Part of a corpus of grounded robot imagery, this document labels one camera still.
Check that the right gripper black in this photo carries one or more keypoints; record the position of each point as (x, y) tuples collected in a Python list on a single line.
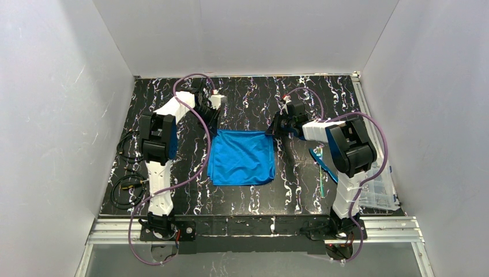
[(281, 124)]

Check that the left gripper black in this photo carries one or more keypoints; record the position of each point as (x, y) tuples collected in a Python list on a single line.
[(210, 114)]

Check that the blue cloth napkin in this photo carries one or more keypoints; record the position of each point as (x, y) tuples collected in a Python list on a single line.
[(241, 158)]

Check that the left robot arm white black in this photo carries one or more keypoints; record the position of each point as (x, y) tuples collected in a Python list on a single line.
[(159, 145)]

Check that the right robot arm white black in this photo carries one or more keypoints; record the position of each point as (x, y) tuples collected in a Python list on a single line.
[(351, 150)]

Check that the iridescent fork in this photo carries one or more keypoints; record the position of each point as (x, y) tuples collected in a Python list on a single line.
[(321, 177)]

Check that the clear plastic organizer box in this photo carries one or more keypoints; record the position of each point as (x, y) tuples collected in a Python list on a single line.
[(380, 193)]

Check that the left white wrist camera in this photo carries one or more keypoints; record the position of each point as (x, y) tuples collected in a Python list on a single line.
[(217, 100)]

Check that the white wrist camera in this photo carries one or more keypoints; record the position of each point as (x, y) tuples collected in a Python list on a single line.
[(284, 109), (217, 100)]

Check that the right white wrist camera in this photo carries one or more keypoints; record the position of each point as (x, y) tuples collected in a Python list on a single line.
[(284, 109)]

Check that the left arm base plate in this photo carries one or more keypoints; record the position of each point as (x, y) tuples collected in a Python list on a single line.
[(166, 229)]

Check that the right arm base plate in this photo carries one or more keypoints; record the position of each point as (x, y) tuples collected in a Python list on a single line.
[(328, 231)]

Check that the aluminium frame rail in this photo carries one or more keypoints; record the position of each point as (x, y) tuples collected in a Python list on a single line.
[(253, 247)]

